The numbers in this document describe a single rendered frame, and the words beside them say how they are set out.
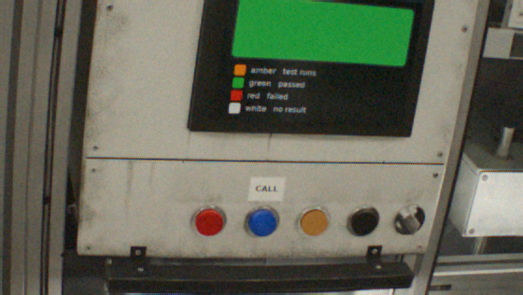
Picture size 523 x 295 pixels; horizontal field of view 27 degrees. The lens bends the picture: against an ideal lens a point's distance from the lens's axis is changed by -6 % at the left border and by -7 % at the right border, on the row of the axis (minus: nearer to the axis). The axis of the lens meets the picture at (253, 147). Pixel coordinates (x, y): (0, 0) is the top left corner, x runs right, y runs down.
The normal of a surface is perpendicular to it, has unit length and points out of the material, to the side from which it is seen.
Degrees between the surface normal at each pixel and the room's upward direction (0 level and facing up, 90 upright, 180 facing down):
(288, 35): 90
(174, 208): 90
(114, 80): 90
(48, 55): 90
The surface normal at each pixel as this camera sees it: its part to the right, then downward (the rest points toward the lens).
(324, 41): 0.23, 0.43
